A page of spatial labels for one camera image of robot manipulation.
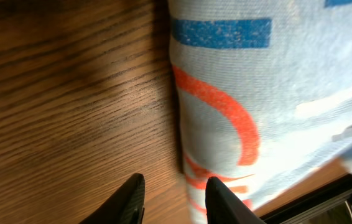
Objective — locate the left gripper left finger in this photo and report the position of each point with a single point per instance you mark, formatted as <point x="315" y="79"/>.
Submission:
<point x="124" y="206"/>

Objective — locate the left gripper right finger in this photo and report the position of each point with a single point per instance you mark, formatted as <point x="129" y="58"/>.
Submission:
<point x="224" y="207"/>

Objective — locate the light blue printed t-shirt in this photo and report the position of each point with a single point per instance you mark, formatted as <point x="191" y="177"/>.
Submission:
<point x="265" y="92"/>

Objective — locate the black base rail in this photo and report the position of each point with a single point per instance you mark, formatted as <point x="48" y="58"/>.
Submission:
<point x="329" y="204"/>

